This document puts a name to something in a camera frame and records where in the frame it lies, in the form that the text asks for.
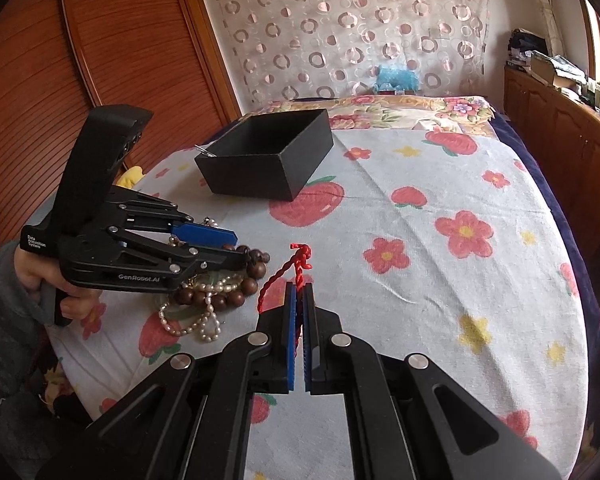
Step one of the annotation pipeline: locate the brown wooden bead bracelet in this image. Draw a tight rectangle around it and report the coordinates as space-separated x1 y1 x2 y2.
167 237 272 312

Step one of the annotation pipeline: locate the wooden side cabinet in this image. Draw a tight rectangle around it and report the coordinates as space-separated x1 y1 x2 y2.
502 66 600 261

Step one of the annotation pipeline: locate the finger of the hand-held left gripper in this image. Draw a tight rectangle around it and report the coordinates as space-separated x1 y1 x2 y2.
66 225 252 282
107 186 238 242

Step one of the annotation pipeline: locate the white pearl necklace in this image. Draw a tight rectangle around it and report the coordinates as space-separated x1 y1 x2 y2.
158 216 247 344

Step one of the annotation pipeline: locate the person's left hand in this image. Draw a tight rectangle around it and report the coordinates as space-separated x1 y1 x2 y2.
14 247 107 322

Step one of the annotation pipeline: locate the blue fluffy tissue box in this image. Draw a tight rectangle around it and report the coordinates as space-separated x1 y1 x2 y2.
374 64 422 95

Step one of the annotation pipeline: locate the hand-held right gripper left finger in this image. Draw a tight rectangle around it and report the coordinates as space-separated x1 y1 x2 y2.
35 282 301 480

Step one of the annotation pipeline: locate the white flower printed blanket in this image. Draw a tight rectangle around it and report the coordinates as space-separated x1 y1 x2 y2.
45 127 595 480

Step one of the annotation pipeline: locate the sheer circle pattern curtain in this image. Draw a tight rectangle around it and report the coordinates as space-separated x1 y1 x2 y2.
200 0 492 111

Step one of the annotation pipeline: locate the pile of books and clutter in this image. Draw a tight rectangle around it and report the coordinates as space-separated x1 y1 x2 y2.
505 27 600 123

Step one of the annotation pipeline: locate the floral bed sheet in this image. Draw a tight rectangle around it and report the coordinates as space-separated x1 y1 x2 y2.
240 94 497 136

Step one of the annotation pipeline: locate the brown wooden wardrobe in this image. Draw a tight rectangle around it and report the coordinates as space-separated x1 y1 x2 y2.
0 0 242 263

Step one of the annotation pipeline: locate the person's left forearm grey sleeve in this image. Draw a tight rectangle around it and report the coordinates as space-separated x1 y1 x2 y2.
0 242 61 413

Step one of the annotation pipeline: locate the black box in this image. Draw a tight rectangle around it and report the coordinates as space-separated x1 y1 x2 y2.
194 108 335 203

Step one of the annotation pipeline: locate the yellow soft toy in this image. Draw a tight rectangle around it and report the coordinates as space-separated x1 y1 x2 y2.
117 165 146 189

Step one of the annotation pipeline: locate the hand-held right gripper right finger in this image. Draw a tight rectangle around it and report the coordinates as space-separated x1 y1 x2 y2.
302 284 563 480

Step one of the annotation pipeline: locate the dark blue bed cover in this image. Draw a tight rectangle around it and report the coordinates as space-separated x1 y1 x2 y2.
489 110 600 466

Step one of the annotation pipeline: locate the red braided cord bracelet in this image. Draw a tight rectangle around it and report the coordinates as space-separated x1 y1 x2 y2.
256 242 314 317

